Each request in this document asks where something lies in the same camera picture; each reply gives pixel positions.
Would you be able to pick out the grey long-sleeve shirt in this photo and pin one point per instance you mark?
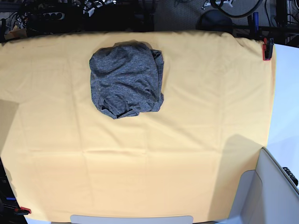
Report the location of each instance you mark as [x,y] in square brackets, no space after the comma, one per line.
[126,80]

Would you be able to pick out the yellow table cloth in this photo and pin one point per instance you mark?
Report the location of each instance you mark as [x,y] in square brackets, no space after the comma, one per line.
[63,157]

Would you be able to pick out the dark round stool seat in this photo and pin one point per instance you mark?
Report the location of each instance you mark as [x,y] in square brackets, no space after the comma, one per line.
[214,20]

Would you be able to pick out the red-black clamp right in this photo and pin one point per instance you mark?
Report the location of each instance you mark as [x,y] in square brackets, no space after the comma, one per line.
[267,47]

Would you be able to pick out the red-black clamp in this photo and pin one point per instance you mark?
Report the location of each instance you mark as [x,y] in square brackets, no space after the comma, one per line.
[21,211]
[267,47]

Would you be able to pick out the black power strip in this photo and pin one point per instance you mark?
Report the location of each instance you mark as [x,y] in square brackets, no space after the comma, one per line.
[51,16]

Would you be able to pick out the white plastic bin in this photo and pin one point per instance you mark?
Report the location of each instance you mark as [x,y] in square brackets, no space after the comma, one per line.
[265,195]

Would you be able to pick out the red-black clamp left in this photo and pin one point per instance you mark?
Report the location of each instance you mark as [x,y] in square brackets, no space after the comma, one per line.
[21,211]

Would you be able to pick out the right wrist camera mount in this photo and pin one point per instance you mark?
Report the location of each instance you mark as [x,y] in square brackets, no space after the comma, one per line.
[91,5]

